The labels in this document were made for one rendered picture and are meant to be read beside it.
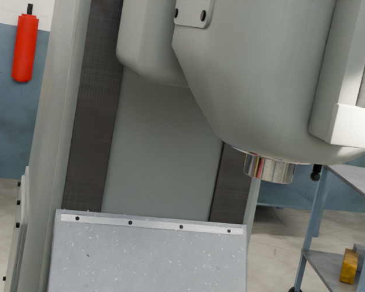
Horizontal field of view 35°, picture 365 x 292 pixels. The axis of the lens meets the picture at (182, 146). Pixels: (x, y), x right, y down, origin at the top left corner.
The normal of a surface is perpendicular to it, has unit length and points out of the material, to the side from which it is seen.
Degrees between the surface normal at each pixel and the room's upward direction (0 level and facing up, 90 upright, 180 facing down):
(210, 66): 108
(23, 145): 90
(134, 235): 63
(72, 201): 90
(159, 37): 90
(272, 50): 90
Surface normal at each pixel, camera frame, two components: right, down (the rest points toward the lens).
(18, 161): 0.26, 0.23
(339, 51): -0.95, -0.11
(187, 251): 0.31, -0.23
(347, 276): -0.32, 0.13
